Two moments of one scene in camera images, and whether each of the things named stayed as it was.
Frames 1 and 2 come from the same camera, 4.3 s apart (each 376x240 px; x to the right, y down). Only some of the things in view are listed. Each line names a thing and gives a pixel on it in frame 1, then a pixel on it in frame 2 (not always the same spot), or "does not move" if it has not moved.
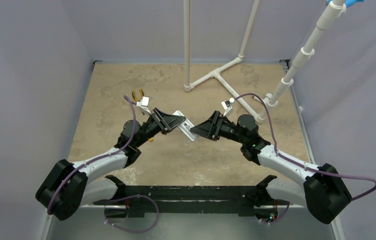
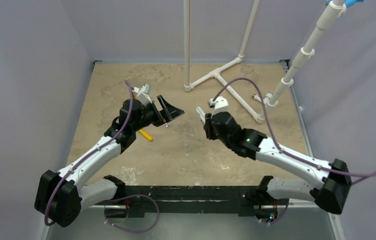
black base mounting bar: (135, 200) does not move
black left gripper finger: (168, 121) → (169, 112)
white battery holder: (186, 126) → (202, 114)
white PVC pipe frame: (333, 9) does not move
